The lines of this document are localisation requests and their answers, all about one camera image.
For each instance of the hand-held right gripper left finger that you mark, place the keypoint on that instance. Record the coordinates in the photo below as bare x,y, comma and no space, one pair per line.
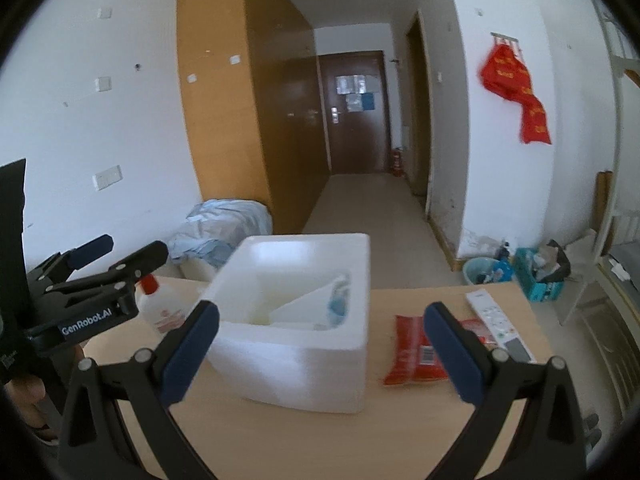
190,355

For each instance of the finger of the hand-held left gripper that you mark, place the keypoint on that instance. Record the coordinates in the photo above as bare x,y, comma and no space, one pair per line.
140,265
90,252

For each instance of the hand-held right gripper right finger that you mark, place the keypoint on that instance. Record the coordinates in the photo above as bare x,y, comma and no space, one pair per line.
452,355

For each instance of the white foam box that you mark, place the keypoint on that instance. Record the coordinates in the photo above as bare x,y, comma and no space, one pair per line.
300,360

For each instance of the white tissue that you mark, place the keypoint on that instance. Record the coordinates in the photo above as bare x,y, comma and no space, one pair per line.
300,310

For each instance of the blue face mask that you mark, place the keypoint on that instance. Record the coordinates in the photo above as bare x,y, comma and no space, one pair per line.
339,305

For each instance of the person's left hand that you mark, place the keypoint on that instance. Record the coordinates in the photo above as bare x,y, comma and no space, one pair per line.
27,392

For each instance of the small red snack packet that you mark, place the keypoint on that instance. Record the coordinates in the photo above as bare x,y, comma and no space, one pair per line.
475,330

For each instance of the white lotion pump bottle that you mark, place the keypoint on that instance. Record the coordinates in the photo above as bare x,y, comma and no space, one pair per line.
165,315

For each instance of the white remote control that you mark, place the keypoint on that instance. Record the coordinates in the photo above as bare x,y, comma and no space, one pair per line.
492,317

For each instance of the pale green waste basket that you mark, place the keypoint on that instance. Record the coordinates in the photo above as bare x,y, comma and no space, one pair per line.
475,271

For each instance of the pale blue bedding bundle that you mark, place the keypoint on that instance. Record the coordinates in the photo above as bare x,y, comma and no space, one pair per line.
225,225

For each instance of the teal storage crate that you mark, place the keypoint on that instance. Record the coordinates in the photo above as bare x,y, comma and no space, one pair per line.
542,292

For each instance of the black trash bag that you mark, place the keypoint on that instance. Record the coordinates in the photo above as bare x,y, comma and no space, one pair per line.
560,260

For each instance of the wooden wardrobe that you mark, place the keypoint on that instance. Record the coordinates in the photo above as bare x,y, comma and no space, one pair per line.
225,110

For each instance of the red fire extinguisher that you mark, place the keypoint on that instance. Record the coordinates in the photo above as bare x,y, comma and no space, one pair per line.
397,162

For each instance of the brown wooden plank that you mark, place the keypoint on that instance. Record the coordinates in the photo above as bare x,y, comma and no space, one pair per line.
604,205

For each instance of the metal bunk bed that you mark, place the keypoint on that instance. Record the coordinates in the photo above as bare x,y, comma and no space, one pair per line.
612,210

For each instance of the brown side door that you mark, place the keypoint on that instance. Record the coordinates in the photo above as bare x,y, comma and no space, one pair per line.
420,135

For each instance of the dark brown entry door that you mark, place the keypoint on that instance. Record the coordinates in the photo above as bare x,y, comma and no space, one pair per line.
360,145

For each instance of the red shopping bag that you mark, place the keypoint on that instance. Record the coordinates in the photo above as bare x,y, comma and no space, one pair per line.
502,72
535,120

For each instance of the blue paper notice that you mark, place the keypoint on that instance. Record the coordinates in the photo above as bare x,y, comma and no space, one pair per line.
367,101

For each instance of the white paper notice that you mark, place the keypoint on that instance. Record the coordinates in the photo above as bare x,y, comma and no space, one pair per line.
350,84

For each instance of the large white wall switch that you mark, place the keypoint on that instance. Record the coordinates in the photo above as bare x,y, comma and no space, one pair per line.
107,177

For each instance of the white wall socket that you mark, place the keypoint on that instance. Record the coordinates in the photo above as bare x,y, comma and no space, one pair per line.
103,84

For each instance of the wall hook rack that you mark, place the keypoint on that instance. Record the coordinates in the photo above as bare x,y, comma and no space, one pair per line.
505,39

